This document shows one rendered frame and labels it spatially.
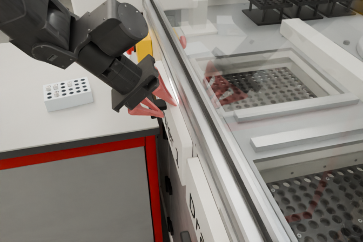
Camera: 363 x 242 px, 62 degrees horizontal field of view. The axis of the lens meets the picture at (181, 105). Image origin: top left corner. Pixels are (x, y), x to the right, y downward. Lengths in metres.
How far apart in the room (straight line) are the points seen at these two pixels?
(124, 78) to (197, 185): 0.20
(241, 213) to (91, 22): 0.31
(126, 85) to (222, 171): 0.22
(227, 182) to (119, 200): 0.68
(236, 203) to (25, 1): 0.33
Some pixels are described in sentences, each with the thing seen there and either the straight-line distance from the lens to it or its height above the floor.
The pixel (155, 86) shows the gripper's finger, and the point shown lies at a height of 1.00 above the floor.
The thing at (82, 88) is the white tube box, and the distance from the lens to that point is 0.89.
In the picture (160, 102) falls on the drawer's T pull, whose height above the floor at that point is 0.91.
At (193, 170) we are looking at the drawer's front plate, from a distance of 0.46.
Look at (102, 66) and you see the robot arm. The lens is 0.48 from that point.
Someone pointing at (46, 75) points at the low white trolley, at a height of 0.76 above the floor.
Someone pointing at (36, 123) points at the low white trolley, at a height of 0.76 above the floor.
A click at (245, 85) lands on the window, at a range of 0.30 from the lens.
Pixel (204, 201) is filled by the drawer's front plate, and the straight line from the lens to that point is 0.42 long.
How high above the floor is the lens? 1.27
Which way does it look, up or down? 37 degrees down
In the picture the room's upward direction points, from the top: straight up
